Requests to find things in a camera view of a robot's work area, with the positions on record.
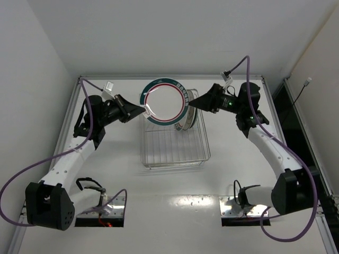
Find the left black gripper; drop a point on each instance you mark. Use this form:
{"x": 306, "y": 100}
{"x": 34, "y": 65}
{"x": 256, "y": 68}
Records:
{"x": 122, "y": 108}

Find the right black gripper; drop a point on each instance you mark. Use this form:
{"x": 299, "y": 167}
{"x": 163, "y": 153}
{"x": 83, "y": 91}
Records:
{"x": 214, "y": 98}

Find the small blue patterned plate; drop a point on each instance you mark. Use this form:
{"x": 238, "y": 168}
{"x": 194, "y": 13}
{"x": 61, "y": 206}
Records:
{"x": 195, "y": 117}

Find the white plate with grey rim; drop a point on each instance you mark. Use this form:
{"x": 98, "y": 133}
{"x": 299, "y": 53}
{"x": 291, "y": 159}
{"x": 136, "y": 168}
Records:
{"x": 190, "y": 113}

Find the green red rimmed plate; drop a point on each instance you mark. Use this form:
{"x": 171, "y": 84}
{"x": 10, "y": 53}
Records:
{"x": 179, "y": 126}
{"x": 165, "y": 100}

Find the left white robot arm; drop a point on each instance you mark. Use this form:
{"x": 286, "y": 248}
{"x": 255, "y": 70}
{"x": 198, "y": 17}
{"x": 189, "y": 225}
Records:
{"x": 56, "y": 200}

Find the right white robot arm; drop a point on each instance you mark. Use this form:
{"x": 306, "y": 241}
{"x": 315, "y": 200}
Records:
{"x": 295, "y": 189}

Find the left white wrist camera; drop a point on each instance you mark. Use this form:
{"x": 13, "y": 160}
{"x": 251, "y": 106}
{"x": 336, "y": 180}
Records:
{"x": 107, "y": 92}

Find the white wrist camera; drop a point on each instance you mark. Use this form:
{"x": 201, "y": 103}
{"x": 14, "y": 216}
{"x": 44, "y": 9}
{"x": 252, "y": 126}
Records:
{"x": 107, "y": 92}
{"x": 226, "y": 75}

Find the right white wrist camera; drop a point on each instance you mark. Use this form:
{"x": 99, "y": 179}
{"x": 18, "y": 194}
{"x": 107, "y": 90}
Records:
{"x": 226, "y": 75}

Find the metal wire dish rack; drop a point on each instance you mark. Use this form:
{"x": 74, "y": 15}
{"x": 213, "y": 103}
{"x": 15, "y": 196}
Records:
{"x": 165, "y": 148}

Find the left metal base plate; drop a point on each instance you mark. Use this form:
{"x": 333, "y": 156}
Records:
{"x": 114, "y": 209}

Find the metal base plate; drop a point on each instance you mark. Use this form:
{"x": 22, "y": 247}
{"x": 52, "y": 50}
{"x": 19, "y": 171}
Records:
{"x": 114, "y": 209}
{"x": 231, "y": 210}

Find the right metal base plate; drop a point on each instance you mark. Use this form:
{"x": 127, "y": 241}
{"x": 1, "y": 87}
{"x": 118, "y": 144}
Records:
{"x": 231, "y": 210}

